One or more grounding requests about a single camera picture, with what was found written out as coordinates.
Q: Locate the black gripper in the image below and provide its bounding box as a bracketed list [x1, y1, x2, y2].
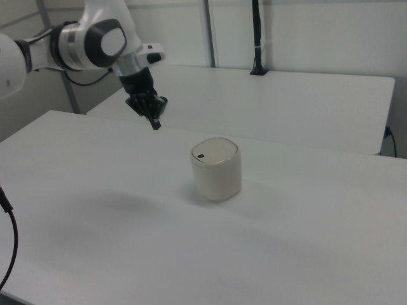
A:
[118, 67, 170, 132]

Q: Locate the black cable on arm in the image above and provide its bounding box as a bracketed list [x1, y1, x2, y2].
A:
[62, 65, 115, 87]

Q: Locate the thick black cable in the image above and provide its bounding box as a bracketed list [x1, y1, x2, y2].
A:
[0, 185, 19, 284]

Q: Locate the thin black cable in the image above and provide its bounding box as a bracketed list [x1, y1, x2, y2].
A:
[383, 125, 398, 158]

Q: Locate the black camera stand pole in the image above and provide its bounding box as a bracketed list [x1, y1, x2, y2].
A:
[249, 0, 270, 76]

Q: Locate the white side table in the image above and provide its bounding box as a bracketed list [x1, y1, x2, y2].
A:
[86, 65, 396, 156]

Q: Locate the cream plastic flip-lid trash bin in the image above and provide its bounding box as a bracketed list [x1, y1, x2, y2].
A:
[190, 137, 242, 204]

